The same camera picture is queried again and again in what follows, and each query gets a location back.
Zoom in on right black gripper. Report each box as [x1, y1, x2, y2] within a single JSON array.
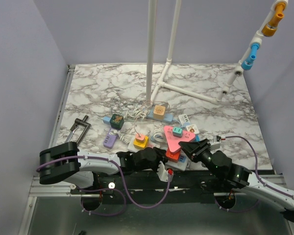
[[179, 138, 220, 177]]

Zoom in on yellow cube socket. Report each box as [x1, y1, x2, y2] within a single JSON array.
[[133, 136, 149, 149]]

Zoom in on pink triangular power strip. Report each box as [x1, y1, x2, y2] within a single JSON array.
[[164, 125, 196, 153]]

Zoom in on red cube socket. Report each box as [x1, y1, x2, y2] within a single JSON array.
[[166, 148, 181, 163]]

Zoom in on white multicolour power strip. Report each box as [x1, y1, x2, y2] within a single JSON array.
[[124, 146, 189, 172]]

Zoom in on teal plug adapter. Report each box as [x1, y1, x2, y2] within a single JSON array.
[[172, 127, 183, 138]]

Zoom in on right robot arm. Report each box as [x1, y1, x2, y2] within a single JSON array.
[[178, 139, 294, 223]]

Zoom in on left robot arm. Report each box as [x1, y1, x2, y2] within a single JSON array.
[[36, 141, 169, 193]]

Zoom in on pink charger plug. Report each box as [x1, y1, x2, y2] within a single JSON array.
[[135, 133, 145, 141]]

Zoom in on wooden cube socket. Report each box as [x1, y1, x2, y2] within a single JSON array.
[[153, 105, 166, 120]]

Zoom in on dark green cube socket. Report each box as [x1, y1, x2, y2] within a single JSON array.
[[110, 114, 124, 130]]

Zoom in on white cartoon cube adapter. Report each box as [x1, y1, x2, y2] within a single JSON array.
[[186, 124, 199, 135]]

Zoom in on white USB charger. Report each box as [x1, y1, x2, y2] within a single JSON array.
[[178, 114, 191, 126]]

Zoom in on purple USB power strip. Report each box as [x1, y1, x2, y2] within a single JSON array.
[[103, 128, 118, 149]]

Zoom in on silver wrench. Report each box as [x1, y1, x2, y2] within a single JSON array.
[[65, 128, 76, 142]]

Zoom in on blue pipe fitting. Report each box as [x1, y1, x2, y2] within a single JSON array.
[[241, 43, 260, 71]]

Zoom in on orange pipe fitting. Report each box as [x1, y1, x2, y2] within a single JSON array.
[[261, 2, 286, 37]]

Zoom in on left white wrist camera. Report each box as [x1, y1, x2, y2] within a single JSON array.
[[157, 161, 173, 182]]

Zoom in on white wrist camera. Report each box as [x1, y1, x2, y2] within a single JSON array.
[[157, 161, 173, 182], [210, 136, 221, 151]]

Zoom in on pink charger cable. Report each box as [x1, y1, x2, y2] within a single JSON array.
[[134, 101, 171, 135]]

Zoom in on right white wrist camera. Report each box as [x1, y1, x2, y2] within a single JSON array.
[[210, 136, 221, 151]]

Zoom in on black metal base rail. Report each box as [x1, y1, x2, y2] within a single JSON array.
[[68, 168, 260, 205]]

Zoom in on white coiled cable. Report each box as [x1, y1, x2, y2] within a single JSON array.
[[114, 97, 152, 123]]

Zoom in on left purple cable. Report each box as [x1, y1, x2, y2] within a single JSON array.
[[35, 155, 172, 209]]

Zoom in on white PVC pipe frame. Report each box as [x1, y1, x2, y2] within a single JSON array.
[[146, 0, 289, 105]]

